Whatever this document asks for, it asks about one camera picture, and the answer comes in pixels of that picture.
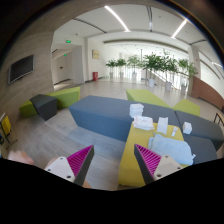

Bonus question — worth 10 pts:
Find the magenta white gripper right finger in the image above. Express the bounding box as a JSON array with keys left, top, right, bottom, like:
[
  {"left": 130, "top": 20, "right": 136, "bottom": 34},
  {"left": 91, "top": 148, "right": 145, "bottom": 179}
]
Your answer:
[{"left": 134, "top": 144, "right": 182, "bottom": 184}]

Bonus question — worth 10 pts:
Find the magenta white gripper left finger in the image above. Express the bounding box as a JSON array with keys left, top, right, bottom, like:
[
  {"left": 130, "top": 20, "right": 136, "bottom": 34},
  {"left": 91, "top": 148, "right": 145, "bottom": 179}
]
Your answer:
[{"left": 45, "top": 145, "right": 94, "bottom": 186}]

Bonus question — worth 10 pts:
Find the light blue towel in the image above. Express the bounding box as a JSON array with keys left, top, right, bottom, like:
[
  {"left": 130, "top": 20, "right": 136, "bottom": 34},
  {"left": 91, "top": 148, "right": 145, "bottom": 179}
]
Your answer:
[{"left": 148, "top": 134, "right": 196, "bottom": 165}]

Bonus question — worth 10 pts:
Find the person's hand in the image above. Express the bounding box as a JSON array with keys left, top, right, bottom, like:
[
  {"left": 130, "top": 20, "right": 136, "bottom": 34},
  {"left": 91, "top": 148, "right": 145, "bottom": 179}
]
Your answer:
[{"left": 8, "top": 151, "right": 34, "bottom": 165}]

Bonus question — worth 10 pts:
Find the small white bottle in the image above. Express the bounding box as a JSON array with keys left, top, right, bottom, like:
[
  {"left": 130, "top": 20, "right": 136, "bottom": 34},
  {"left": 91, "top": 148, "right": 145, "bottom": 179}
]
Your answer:
[{"left": 171, "top": 127, "right": 178, "bottom": 137}]

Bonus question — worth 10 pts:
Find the white paper packet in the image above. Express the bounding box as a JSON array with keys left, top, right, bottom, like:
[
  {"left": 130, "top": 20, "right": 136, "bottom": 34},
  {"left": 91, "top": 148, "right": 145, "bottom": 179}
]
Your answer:
[{"left": 157, "top": 117, "right": 168, "bottom": 134}]

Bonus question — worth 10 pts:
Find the white crumpled plastic bag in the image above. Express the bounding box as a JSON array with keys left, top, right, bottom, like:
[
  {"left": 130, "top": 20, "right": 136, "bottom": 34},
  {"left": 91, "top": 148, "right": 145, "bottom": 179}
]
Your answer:
[{"left": 133, "top": 116, "right": 154, "bottom": 131}]

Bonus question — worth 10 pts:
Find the small white box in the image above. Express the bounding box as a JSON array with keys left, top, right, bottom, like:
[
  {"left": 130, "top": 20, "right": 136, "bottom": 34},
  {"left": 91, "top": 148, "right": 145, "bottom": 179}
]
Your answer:
[{"left": 182, "top": 122, "right": 192, "bottom": 134}]

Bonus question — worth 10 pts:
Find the white folded cloth stack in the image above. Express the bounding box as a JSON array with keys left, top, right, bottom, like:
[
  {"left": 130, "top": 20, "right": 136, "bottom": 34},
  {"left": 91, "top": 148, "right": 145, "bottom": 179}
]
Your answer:
[{"left": 129, "top": 103, "right": 144, "bottom": 118}]

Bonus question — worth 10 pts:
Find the grey bench seat right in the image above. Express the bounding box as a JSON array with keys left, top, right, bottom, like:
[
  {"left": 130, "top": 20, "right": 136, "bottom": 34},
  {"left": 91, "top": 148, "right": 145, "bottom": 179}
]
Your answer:
[{"left": 176, "top": 111, "right": 224, "bottom": 164}]

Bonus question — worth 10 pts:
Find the large blue-grey bench seat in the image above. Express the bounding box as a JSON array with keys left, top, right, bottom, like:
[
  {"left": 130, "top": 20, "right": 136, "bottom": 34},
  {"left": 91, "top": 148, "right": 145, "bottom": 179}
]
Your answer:
[{"left": 68, "top": 95, "right": 181, "bottom": 143}]

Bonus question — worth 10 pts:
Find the dark grey cube seat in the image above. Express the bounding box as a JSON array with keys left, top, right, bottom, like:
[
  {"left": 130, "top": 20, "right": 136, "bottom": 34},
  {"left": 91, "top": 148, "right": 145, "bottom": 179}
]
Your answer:
[{"left": 30, "top": 94, "right": 57, "bottom": 120}]

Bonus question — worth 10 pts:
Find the green seat far right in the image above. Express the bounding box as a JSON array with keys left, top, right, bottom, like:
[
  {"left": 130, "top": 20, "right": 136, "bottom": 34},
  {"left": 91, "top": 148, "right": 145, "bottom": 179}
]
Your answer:
[{"left": 173, "top": 99, "right": 200, "bottom": 116}]

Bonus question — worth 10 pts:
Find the green bench far centre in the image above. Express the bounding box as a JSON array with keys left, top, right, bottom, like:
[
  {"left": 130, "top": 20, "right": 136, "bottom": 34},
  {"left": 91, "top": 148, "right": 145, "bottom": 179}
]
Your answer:
[{"left": 126, "top": 89, "right": 169, "bottom": 108}]

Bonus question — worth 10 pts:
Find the yellow sign stand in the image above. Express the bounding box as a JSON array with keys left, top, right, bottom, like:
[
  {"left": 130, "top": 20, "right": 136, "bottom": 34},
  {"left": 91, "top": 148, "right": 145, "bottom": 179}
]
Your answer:
[{"left": 0, "top": 113, "right": 17, "bottom": 149}]

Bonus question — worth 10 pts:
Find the red trash bin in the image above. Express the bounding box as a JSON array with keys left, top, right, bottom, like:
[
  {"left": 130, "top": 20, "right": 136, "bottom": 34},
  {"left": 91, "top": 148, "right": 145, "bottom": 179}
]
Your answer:
[{"left": 92, "top": 72, "right": 98, "bottom": 81}]

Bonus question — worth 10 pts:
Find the potted tree centre right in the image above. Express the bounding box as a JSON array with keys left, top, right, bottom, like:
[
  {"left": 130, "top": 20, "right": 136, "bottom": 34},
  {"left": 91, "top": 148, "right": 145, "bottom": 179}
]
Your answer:
[{"left": 162, "top": 55, "right": 178, "bottom": 91}]

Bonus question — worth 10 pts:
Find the potted tree white pot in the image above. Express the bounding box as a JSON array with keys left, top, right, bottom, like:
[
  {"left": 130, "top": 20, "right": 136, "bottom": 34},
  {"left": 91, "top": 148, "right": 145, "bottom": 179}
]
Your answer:
[{"left": 143, "top": 53, "right": 163, "bottom": 88}]

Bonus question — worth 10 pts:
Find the potted tree far right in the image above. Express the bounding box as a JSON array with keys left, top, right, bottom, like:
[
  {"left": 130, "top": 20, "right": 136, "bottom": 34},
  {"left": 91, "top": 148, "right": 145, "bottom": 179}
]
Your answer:
[{"left": 178, "top": 59, "right": 197, "bottom": 94}]

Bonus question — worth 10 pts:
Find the potted tree far left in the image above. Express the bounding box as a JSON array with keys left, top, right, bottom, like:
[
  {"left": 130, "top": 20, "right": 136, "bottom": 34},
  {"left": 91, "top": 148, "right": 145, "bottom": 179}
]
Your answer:
[{"left": 106, "top": 59, "right": 117, "bottom": 77}]

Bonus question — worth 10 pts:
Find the green bench by wall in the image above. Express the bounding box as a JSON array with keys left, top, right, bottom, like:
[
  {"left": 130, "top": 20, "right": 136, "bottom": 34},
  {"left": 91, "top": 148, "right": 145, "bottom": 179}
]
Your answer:
[{"left": 19, "top": 87, "right": 80, "bottom": 117}]

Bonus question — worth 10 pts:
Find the wall mounted black television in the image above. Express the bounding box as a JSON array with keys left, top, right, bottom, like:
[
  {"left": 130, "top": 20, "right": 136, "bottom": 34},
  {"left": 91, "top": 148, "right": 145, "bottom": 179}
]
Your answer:
[{"left": 8, "top": 55, "right": 34, "bottom": 84}]

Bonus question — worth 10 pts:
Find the framed wall picture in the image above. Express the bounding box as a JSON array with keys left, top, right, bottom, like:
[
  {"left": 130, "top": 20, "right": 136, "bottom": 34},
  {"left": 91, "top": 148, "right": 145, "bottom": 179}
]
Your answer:
[{"left": 92, "top": 50, "right": 100, "bottom": 59}]

